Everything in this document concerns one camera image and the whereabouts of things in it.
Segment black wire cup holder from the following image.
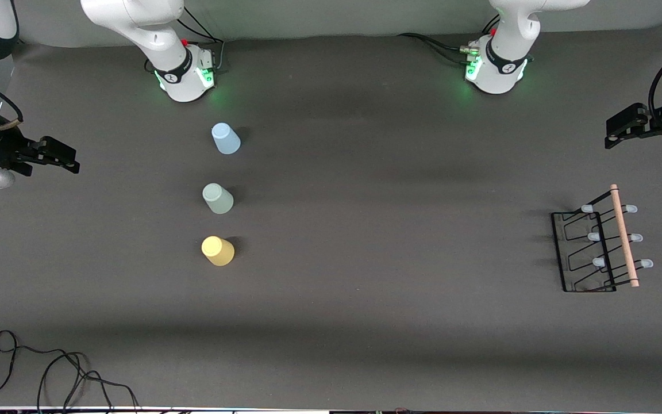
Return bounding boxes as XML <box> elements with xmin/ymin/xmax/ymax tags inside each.
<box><xmin>550</xmin><ymin>183</ymin><xmax>654</xmax><ymax>293</ymax></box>

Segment pale green plastic cup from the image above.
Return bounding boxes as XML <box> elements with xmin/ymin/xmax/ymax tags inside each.
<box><xmin>202</xmin><ymin>183</ymin><xmax>234</xmax><ymax>215</ymax></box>

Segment yellow plastic cup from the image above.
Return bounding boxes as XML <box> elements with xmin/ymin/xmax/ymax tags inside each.
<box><xmin>201</xmin><ymin>236</ymin><xmax>236</xmax><ymax>267</ymax></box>

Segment pale blue plastic cup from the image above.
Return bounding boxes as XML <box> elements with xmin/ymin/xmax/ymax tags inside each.
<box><xmin>211</xmin><ymin>122</ymin><xmax>242</xmax><ymax>155</ymax></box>

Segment black left arm base cables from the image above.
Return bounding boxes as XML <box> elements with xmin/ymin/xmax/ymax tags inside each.
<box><xmin>397</xmin><ymin>15</ymin><xmax>502</xmax><ymax>67</ymax></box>

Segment loose black table cable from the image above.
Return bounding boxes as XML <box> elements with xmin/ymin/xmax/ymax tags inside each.
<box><xmin>0</xmin><ymin>329</ymin><xmax>141</xmax><ymax>414</ymax></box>

